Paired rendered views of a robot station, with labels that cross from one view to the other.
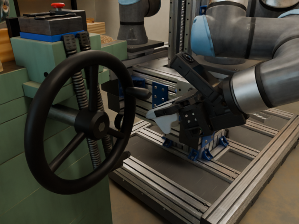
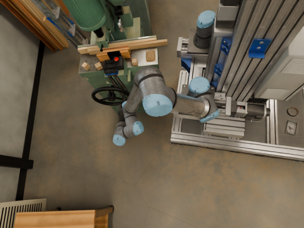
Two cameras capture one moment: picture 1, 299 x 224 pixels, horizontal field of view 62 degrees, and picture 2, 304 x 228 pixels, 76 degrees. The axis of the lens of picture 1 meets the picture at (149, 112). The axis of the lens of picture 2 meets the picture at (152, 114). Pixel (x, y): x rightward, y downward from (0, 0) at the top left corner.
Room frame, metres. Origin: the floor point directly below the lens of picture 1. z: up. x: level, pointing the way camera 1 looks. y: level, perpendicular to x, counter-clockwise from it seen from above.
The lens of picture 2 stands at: (0.51, -0.67, 2.05)
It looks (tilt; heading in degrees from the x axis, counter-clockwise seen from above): 68 degrees down; 79
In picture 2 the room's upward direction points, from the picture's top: 24 degrees counter-clockwise
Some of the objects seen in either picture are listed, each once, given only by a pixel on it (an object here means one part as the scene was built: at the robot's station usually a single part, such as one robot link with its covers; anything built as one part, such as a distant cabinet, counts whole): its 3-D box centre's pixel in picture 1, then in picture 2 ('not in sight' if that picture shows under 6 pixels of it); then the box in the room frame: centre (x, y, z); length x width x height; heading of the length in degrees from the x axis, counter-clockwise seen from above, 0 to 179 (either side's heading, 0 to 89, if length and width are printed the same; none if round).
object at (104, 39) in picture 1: (98, 38); (150, 55); (0.84, 0.17, 0.91); 0.10 x 0.07 x 0.02; 59
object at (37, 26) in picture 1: (57, 22); (113, 65); (0.58, 0.20, 0.99); 0.13 x 0.11 x 0.06; 149
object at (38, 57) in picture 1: (59, 55); (116, 71); (0.57, 0.21, 0.91); 0.15 x 0.14 x 0.09; 149
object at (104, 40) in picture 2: not in sight; (103, 37); (0.63, 0.42, 1.03); 0.14 x 0.07 x 0.09; 59
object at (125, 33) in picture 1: (132, 31); (203, 35); (1.25, 0.08, 0.87); 0.15 x 0.15 x 0.10
